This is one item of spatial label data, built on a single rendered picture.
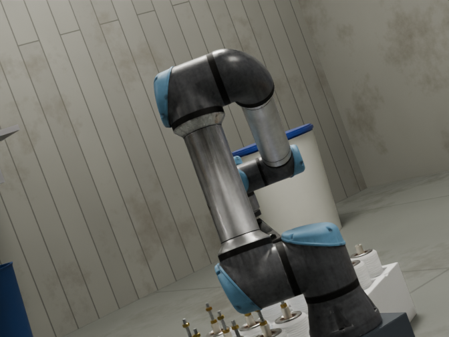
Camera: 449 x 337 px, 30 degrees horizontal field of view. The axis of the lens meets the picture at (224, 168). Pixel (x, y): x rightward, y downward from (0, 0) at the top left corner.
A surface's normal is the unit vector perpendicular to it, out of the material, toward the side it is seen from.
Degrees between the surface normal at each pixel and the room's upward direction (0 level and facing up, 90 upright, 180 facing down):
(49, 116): 90
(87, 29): 90
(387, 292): 90
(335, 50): 90
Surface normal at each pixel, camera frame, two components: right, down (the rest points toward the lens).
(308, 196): 0.33, -0.01
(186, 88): -0.11, -0.12
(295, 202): 0.00, 0.11
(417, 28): -0.77, 0.32
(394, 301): 0.81, -0.29
